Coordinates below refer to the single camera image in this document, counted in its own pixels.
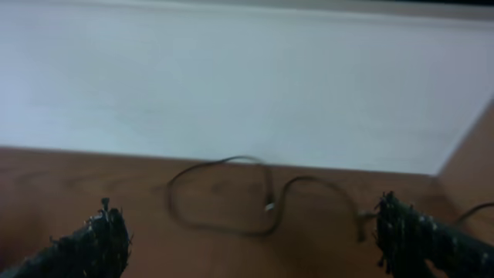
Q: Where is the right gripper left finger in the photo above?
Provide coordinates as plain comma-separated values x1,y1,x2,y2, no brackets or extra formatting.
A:
1,198,131,278

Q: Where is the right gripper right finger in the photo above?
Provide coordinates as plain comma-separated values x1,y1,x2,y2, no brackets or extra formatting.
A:
374,192,493,278

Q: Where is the black usb cable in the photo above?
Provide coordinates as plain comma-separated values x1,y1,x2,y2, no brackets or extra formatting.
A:
165,155,277,237
266,175,494,242

